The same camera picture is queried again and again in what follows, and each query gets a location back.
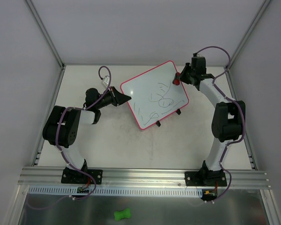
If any aluminium frame post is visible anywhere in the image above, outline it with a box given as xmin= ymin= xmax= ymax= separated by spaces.
xmin=24 ymin=0 xmax=65 ymax=69
xmin=227 ymin=0 xmax=272 ymax=71

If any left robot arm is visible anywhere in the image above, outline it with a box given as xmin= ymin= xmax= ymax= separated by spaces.
xmin=42 ymin=86 xmax=132 ymax=183

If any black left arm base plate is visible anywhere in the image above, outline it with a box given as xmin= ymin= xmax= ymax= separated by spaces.
xmin=61 ymin=168 xmax=103 ymax=185

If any left aluminium frame post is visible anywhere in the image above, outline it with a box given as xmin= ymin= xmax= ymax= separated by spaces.
xmin=24 ymin=0 xmax=65 ymax=69

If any red-framed small whiteboard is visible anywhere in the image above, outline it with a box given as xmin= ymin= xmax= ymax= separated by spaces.
xmin=120 ymin=60 xmax=189 ymax=130

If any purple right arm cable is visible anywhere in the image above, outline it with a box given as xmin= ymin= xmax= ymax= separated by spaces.
xmin=193 ymin=45 xmax=246 ymax=204

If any aluminium mounting rail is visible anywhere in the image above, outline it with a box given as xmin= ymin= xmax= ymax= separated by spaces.
xmin=17 ymin=166 xmax=272 ymax=189

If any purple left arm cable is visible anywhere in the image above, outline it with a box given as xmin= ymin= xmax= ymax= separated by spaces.
xmin=25 ymin=65 xmax=112 ymax=210

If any right aluminium frame post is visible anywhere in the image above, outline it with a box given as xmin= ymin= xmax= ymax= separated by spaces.
xmin=227 ymin=0 xmax=272 ymax=71

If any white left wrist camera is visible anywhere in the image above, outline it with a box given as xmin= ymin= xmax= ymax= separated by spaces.
xmin=102 ymin=75 xmax=111 ymax=89

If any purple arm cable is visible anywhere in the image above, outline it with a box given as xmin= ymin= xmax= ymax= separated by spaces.
xmin=193 ymin=45 xmax=246 ymax=204
xmin=25 ymin=65 xmax=112 ymax=210

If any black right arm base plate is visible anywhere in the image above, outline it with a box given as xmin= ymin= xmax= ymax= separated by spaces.
xmin=184 ymin=170 xmax=227 ymax=187

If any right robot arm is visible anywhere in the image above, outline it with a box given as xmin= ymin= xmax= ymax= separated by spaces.
xmin=176 ymin=53 xmax=245 ymax=186

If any red bone-shaped eraser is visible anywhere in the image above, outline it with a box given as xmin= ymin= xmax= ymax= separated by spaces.
xmin=172 ymin=72 xmax=180 ymax=86

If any white slotted cable duct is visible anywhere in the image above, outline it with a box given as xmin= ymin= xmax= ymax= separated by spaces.
xmin=28 ymin=185 xmax=203 ymax=198

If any green bone-shaped eraser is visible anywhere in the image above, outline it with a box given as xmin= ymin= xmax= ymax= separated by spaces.
xmin=114 ymin=208 xmax=131 ymax=221

